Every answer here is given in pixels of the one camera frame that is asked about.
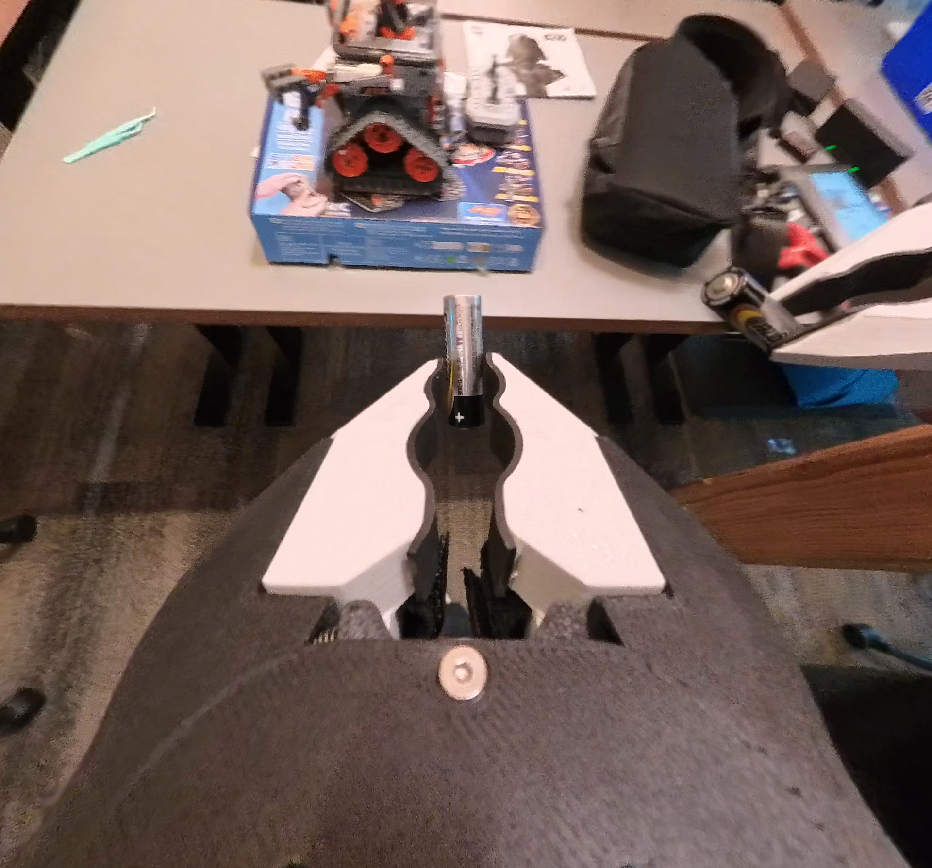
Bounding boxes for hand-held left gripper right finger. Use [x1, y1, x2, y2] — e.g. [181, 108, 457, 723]
[490, 355, 668, 622]

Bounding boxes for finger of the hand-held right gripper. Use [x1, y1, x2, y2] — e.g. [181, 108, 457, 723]
[769, 206, 932, 320]
[772, 301, 932, 371]

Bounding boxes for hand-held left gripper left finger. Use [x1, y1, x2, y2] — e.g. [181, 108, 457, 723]
[263, 356, 441, 619]

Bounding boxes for black gold battery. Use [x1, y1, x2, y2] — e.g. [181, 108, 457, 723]
[702, 267, 796, 354]

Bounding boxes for silver battery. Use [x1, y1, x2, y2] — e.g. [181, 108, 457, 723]
[445, 294, 486, 431]

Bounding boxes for grey toy battery box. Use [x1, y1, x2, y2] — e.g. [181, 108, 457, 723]
[445, 71, 528, 143]

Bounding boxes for smartphone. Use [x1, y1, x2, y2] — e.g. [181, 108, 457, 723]
[794, 164, 892, 250]

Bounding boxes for black box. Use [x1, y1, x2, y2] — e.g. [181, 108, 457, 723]
[787, 61, 914, 185]

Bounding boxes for black bag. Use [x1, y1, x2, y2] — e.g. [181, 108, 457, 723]
[583, 17, 796, 269]

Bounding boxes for blue robot kit box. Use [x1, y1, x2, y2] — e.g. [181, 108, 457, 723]
[251, 90, 547, 275]

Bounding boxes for black-and-white instruction booklet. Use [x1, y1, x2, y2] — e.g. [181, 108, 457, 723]
[464, 20, 598, 100]

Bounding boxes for tracked building-block toy robot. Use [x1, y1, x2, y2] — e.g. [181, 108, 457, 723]
[263, 0, 447, 208]

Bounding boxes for teal tweezers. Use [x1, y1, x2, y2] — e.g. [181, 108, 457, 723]
[62, 109, 158, 166]

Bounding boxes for wooden post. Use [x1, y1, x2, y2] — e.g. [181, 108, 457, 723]
[675, 425, 932, 572]

